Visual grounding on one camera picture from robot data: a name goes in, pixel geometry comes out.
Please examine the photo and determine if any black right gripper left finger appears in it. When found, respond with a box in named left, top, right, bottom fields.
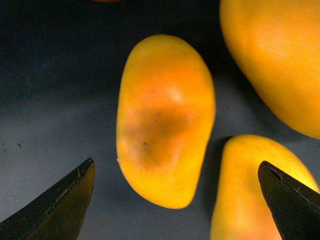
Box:
left=0, top=158, right=95, bottom=240

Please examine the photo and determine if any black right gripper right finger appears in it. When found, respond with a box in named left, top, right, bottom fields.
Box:
left=257, top=161, right=320, bottom=240

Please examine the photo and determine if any yellow mango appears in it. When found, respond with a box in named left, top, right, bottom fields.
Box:
left=116, top=34, right=216, bottom=209
left=219, top=0, right=320, bottom=139
left=210, top=134, right=320, bottom=240

